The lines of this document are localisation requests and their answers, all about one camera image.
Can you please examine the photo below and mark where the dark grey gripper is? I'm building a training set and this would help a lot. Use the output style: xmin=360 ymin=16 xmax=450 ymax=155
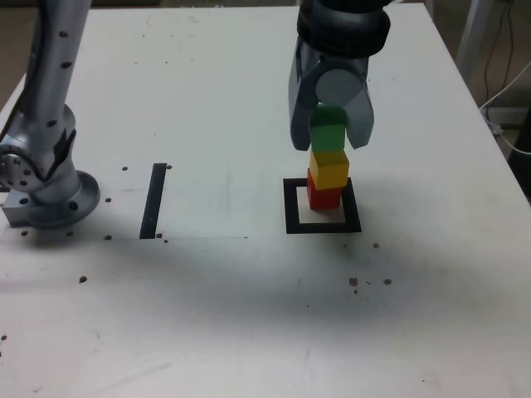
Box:
xmin=288 ymin=41 xmax=376 ymax=152

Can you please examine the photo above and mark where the green cube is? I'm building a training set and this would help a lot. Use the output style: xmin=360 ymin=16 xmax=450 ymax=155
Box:
xmin=309 ymin=105 xmax=348 ymax=153

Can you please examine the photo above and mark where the yellow cube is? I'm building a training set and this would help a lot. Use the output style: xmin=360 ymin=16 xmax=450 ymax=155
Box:
xmin=309 ymin=149 xmax=350 ymax=191

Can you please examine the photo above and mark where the red cube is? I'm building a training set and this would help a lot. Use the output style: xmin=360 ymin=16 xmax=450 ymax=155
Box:
xmin=306 ymin=167 xmax=342 ymax=211

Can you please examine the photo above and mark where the black tape square outline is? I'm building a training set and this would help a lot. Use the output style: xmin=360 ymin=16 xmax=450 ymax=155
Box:
xmin=283 ymin=177 xmax=363 ymax=235

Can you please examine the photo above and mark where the white metal stand leg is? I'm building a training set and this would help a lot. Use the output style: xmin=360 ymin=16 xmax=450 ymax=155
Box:
xmin=455 ymin=0 xmax=490 ymax=74

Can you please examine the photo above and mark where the black tape strip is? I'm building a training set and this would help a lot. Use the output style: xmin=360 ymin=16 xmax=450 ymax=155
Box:
xmin=139 ymin=163 xmax=168 ymax=240

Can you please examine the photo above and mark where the white cable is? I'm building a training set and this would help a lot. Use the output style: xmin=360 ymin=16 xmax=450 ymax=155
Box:
xmin=479 ymin=61 xmax=531 ymax=155

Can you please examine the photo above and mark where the black hanging cable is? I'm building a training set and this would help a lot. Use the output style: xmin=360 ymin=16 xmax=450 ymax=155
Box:
xmin=483 ymin=0 xmax=515 ymax=109

